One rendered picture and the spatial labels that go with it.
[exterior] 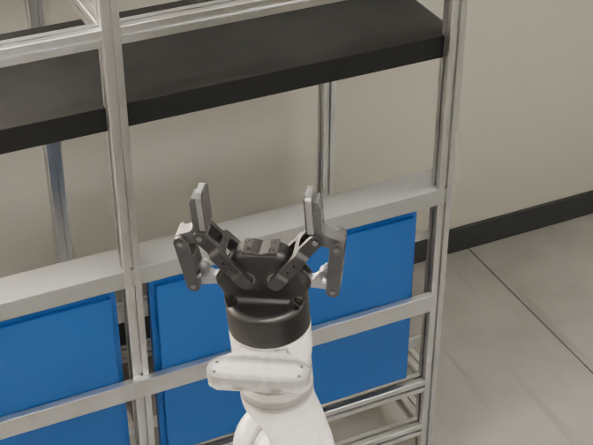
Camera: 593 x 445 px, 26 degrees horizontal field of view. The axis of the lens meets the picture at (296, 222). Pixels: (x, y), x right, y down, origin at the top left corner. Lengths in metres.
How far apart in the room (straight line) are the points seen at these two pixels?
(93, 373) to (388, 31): 1.07
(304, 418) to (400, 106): 3.05
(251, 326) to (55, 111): 1.69
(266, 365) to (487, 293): 3.37
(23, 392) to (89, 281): 0.32
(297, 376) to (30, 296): 1.85
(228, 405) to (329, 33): 0.99
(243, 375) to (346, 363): 2.32
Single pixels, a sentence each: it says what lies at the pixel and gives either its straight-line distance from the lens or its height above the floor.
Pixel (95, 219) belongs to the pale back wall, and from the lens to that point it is 3.94.
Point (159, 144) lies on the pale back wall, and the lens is 3.88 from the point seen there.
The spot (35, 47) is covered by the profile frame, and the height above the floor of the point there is 1.53.
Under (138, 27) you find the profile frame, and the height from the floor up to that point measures 1.53.
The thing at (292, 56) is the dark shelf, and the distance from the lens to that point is 2.94.
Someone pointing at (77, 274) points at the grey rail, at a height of 0.93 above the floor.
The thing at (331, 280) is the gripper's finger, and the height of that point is 2.01.
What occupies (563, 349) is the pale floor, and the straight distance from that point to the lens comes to 4.28.
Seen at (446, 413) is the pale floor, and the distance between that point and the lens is 3.98.
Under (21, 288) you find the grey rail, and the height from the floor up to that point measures 0.93.
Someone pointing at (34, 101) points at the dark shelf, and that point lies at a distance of 2.81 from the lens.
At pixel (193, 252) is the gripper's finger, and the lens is 1.13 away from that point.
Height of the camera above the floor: 2.67
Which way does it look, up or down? 34 degrees down
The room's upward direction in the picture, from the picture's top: straight up
